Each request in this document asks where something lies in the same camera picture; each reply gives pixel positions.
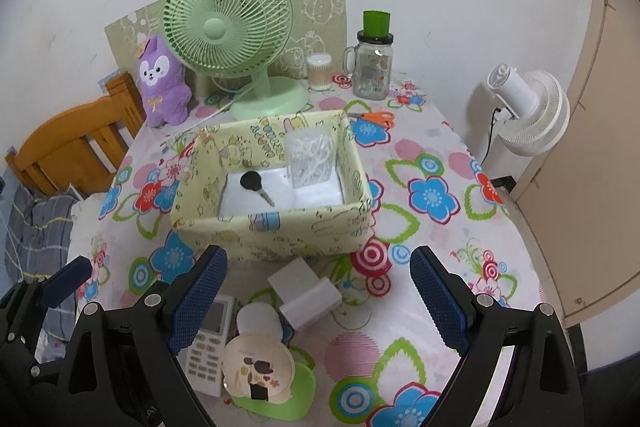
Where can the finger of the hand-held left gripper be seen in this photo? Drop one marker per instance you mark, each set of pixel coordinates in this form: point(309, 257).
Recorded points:
point(67, 279)

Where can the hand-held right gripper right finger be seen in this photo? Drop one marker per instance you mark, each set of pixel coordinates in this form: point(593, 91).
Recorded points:
point(440, 302)

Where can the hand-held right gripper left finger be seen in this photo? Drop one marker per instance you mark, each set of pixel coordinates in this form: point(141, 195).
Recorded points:
point(197, 302)

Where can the white remote control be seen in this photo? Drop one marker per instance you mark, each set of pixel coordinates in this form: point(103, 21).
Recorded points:
point(207, 364)

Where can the round printed compact mirror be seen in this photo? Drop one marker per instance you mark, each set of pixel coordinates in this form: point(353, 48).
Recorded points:
point(257, 367)

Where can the printed yellow storage box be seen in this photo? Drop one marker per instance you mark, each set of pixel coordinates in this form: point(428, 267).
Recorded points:
point(280, 232)

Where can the white charger adapter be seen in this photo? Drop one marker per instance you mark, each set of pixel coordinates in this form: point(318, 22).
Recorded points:
point(312, 305)

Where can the grey plaid cloth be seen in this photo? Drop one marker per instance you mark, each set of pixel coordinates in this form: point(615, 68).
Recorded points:
point(35, 227)

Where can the white rectangular block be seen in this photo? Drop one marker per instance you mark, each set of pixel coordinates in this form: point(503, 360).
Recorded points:
point(292, 273)

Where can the black key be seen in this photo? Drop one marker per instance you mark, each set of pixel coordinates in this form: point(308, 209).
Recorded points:
point(249, 182)

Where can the floral tablecloth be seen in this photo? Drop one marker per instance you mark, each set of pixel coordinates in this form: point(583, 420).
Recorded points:
point(430, 167)

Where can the wooden chair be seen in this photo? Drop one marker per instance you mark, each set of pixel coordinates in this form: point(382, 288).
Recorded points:
point(65, 137)

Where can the clear container of white clips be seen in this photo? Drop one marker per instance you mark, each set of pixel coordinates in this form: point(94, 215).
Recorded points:
point(310, 157)

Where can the beige wooden door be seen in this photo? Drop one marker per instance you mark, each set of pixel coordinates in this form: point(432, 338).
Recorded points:
point(590, 157)

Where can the purple plush toy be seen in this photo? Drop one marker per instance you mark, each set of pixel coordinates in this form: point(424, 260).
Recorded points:
point(160, 82)

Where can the white circulating fan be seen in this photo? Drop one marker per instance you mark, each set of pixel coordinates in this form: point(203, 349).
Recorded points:
point(530, 97)

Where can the glass jar mug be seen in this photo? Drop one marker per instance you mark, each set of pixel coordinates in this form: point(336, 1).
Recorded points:
point(372, 67)

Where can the cotton swab container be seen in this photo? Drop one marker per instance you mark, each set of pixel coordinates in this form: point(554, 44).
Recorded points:
point(319, 74)

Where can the green desk fan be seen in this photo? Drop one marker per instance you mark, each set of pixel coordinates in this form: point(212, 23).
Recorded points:
point(215, 29)

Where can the green plastic cup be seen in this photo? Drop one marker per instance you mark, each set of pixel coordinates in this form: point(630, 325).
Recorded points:
point(376, 23)

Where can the printed beige cardboard sheet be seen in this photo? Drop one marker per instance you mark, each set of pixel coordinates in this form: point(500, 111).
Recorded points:
point(320, 7)

